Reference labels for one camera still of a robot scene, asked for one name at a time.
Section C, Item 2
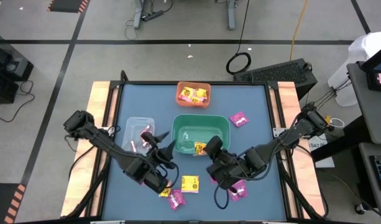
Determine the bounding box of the black computer tower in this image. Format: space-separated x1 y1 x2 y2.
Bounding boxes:
232 58 318 101

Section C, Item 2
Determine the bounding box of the black equipment box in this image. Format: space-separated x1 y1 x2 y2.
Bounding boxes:
0 29 35 105

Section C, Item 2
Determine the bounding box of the yellow hanging cable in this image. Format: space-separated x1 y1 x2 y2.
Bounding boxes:
289 0 310 62

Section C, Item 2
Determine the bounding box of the grey side table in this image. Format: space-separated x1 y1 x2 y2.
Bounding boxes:
359 142 381 218

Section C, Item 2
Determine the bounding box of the white plastic bag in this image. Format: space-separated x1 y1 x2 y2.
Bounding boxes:
326 31 381 107

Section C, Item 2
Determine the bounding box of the black diagonal brace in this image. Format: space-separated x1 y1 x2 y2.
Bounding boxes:
275 149 329 220
65 148 112 218

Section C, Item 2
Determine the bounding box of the wooden side board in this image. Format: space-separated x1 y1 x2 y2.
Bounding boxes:
60 81 120 218
269 81 327 218

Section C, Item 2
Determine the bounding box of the black hanging coiled cable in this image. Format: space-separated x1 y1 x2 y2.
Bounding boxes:
225 0 252 76

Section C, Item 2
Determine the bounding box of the grey desk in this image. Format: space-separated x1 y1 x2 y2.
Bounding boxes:
346 62 381 146

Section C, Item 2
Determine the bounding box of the green plastic bin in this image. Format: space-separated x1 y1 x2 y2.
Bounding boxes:
170 113 231 156

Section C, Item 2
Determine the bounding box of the orange plastic bin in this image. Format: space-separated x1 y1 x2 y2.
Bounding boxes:
175 81 212 109

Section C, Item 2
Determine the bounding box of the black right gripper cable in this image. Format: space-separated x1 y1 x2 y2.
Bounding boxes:
213 182 231 210

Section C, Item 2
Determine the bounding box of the grey desk leg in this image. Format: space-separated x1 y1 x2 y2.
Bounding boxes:
133 0 145 30
226 0 237 31

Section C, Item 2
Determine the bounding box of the black monitor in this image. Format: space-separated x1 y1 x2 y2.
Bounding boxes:
360 42 381 94

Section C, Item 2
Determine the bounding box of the black table frame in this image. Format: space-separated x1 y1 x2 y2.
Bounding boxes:
98 79 293 224

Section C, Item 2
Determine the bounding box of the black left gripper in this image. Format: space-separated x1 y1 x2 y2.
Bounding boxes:
127 131 178 194

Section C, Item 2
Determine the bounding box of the black orange-striped floor mat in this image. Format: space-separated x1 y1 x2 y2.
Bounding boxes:
0 182 27 224
47 0 90 14

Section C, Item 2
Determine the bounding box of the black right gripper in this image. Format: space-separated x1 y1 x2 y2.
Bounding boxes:
205 136 250 194

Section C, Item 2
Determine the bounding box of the white paper sign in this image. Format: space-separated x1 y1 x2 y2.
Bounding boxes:
308 133 336 169

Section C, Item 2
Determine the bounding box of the white cable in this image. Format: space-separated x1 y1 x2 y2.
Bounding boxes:
329 118 346 129

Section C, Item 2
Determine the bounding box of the black power strip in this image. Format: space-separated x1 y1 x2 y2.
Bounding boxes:
140 10 165 23

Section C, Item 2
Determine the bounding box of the black floor cable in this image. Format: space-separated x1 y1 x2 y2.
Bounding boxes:
0 80 36 123

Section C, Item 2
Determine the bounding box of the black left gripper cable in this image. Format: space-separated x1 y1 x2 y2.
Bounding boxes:
163 161 180 189

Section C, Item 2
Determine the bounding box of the clear plastic bin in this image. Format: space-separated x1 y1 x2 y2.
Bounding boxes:
121 116 156 156

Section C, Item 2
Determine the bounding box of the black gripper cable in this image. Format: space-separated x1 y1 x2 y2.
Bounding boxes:
213 182 231 210
163 161 180 189

